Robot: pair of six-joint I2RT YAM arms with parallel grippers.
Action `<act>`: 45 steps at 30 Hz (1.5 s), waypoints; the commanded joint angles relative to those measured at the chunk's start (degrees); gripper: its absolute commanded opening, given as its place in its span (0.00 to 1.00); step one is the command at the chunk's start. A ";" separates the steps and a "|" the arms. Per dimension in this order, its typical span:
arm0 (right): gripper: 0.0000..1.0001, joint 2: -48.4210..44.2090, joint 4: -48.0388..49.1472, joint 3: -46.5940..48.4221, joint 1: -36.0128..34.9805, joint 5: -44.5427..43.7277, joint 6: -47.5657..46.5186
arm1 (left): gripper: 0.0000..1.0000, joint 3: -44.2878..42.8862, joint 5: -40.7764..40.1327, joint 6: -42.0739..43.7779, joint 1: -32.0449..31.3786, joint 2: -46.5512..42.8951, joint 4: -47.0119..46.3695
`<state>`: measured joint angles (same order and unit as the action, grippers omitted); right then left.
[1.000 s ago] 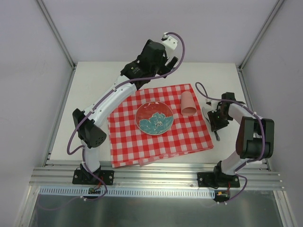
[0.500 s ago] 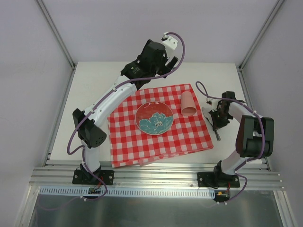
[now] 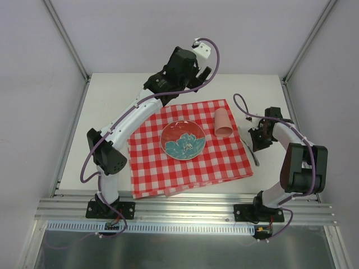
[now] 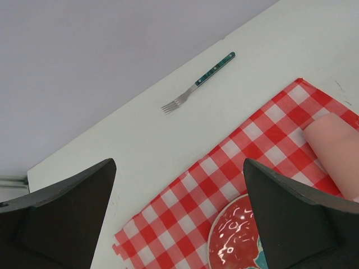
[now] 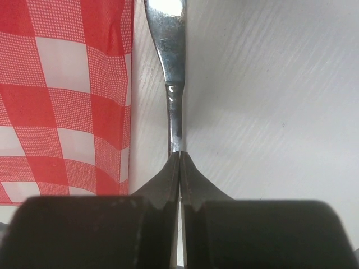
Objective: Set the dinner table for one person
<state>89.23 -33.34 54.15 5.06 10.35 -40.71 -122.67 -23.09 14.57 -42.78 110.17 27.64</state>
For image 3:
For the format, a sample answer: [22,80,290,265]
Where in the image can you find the silver table knife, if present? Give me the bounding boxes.
[237,127,260,167]

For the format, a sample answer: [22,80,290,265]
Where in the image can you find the salmon pink plastic cup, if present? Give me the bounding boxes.
[214,108,233,138]

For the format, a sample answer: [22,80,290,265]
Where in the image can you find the red teal ceramic plate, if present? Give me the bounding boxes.
[160,120,206,161]

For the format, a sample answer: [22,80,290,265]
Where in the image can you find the red white checkered cloth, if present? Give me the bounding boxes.
[128,99,253,198]

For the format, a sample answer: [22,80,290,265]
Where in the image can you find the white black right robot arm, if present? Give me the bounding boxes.
[248,107,328,221]

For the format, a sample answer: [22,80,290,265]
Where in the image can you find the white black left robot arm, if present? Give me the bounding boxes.
[86,43,211,217]

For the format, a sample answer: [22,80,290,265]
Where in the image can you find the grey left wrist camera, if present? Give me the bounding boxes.
[192,38,211,60]

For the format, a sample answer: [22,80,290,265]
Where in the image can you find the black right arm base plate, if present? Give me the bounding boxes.
[233,204,284,224]

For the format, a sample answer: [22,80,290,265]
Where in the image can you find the aluminium front rail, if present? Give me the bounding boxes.
[35,190,339,226]

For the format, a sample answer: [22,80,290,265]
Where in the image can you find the aluminium frame post left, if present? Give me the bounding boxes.
[42,0,91,84]

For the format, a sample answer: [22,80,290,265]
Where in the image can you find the aluminium frame post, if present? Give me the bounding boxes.
[282,0,338,85]
[42,0,91,84]

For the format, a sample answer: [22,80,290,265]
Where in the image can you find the aluminium frame post right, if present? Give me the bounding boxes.
[282,0,338,85]

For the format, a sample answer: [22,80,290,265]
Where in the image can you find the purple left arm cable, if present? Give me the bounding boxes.
[44,37,221,250]

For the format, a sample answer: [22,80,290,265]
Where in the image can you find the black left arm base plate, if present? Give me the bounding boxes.
[85,200,136,220]

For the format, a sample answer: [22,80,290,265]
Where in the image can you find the white slotted cable duct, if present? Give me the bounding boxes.
[47,220,255,236]

